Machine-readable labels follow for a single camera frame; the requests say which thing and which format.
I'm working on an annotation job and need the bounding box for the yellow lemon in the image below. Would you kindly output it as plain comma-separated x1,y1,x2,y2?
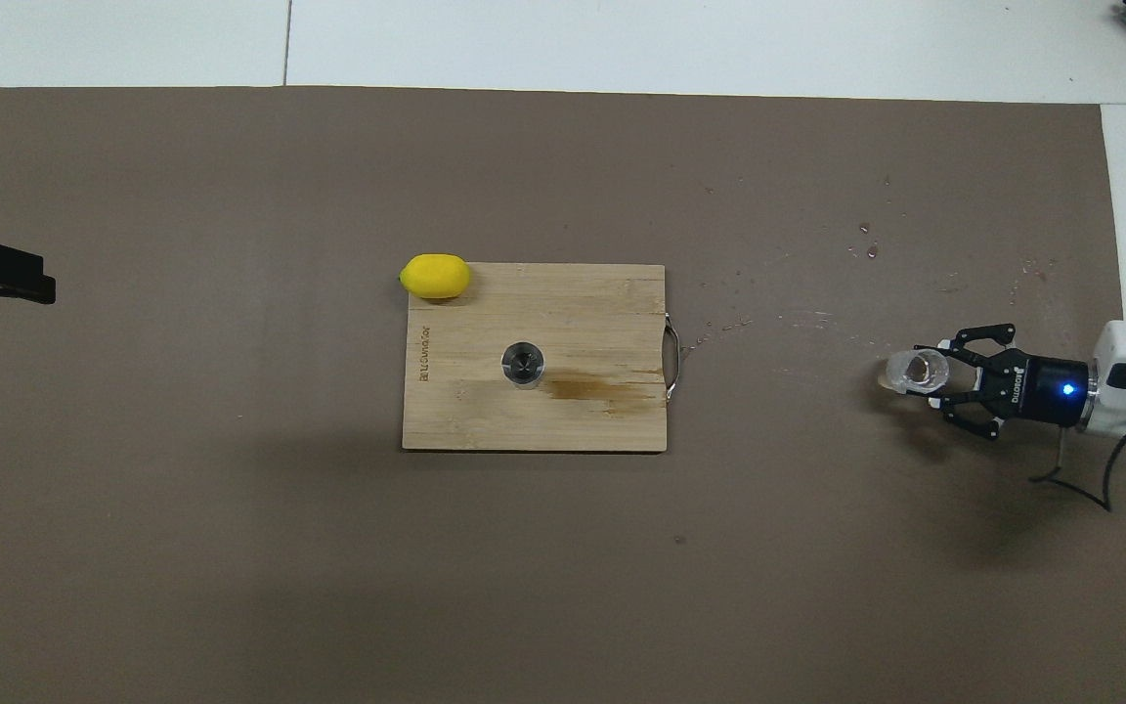
399,253,472,300

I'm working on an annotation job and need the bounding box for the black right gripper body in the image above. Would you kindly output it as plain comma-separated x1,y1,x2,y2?
984,353,1093,429

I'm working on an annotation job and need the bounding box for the clear glass cup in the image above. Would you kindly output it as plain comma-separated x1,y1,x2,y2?
883,349,950,397

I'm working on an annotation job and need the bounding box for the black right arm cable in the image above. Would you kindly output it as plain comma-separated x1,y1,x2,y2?
1030,401,1126,511

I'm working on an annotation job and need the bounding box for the wooden cutting board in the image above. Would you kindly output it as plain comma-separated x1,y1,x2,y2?
402,262,681,453

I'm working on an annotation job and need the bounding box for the brown table mat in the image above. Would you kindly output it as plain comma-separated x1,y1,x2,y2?
0,86,1126,704

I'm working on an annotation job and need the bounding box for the metal double jigger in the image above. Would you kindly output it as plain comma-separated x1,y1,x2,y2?
501,341,546,390

